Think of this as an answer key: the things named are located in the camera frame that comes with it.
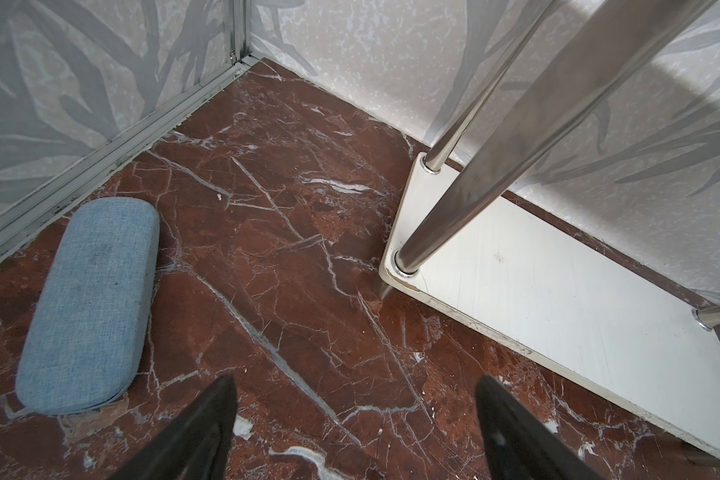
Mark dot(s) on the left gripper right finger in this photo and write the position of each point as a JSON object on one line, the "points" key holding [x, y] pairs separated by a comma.
{"points": [[516, 444]]}

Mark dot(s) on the white two-tier shelf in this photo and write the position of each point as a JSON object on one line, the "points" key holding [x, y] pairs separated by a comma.
{"points": [[461, 247]]}

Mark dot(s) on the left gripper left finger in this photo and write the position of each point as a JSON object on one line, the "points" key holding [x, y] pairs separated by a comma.
{"points": [[196, 444]]}

